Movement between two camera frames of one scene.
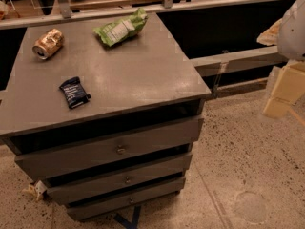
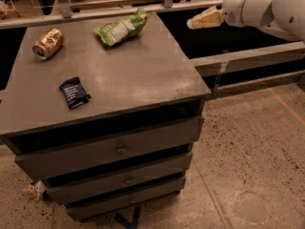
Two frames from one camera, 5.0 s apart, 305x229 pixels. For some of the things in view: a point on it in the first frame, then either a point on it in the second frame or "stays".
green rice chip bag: [114, 31] stays
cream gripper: [293, 32] to [232, 12]
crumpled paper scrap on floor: [35, 190] stays
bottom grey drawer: [105, 205] stays
